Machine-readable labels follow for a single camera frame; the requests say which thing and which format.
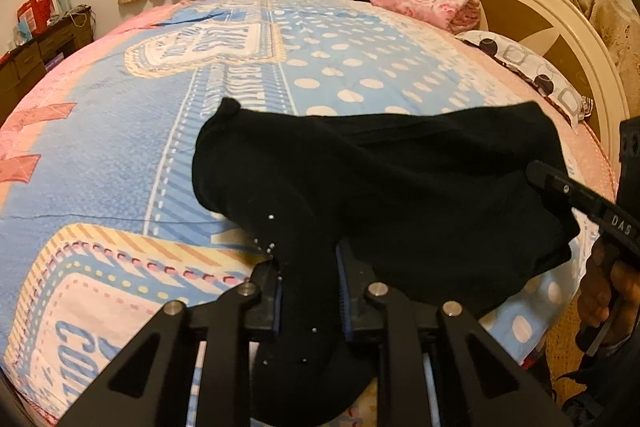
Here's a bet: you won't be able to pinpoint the dark wooden dresser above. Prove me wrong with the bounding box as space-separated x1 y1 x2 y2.
0 4 96 122

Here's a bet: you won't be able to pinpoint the black pants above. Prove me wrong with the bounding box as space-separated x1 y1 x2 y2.
191 97 582 425

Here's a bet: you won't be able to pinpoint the pink dotted bed sheet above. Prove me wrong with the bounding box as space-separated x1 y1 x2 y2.
452 34 617 202

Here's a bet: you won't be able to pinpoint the pink floral folded blanket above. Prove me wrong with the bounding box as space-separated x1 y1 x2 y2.
370 0 481 34

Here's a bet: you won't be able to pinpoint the white circle patterned pillow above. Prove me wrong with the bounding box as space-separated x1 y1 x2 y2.
455 30 593 126

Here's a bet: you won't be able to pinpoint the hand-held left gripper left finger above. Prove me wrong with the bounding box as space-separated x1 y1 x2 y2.
55 263 281 427

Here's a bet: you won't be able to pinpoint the person's right hand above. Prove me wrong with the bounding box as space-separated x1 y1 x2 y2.
577 234 640 348

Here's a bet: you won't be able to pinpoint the blue polka dot bedspread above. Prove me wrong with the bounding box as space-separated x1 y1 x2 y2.
0 0 596 427

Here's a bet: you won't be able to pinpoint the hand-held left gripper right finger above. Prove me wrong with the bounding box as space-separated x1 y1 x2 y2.
336 243 576 427

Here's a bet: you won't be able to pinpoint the red gift bag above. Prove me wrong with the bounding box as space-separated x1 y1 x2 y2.
17 0 55 32

